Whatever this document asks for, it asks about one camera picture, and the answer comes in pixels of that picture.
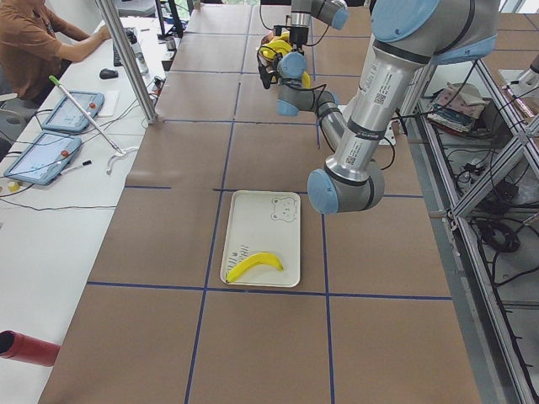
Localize aluminium frame post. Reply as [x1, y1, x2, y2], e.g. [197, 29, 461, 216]
[96, 0, 157, 125]

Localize brown wicker basket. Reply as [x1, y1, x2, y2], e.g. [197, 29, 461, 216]
[259, 34, 301, 66]

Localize upper blue teach pendant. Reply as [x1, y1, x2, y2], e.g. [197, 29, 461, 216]
[42, 91, 104, 134]

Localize yellow banana curved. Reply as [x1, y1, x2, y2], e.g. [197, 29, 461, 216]
[258, 35, 296, 60]

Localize white plastic hook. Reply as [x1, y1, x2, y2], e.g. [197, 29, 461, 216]
[106, 146, 139, 175]

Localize seated person brown shirt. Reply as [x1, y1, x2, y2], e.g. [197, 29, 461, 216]
[1, 1, 110, 104]

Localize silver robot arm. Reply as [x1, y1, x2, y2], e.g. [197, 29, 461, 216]
[276, 1, 499, 215]
[289, 0, 350, 50]

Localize metal cup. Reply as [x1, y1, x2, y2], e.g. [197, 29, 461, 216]
[164, 36, 177, 51]

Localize white bear tray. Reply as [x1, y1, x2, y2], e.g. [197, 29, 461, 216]
[220, 190, 301, 288]

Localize clear water bottle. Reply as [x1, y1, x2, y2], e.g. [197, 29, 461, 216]
[125, 27, 149, 75]

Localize blue teach pendant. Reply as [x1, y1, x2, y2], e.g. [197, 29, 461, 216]
[3, 130, 82, 185]
[42, 91, 104, 134]

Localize lower blue teach pendant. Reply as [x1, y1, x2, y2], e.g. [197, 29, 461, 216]
[3, 130, 82, 185]

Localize white paper pad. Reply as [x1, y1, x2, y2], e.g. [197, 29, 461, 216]
[98, 91, 120, 118]

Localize white stick green tip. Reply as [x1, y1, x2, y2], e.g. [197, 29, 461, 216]
[49, 75, 126, 156]

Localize stack of fabric books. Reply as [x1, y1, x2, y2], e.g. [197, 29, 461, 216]
[427, 83, 488, 134]

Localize black computer mouse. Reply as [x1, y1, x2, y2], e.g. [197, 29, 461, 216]
[99, 68, 119, 80]

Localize yellow banana carried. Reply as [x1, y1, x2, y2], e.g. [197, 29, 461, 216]
[225, 252, 284, 283]

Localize red fire extinguisher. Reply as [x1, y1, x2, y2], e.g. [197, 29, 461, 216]
[1, 330, 61, 367]

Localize white pedestal column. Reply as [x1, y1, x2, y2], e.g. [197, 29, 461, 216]
[338, 97, 396, 146]

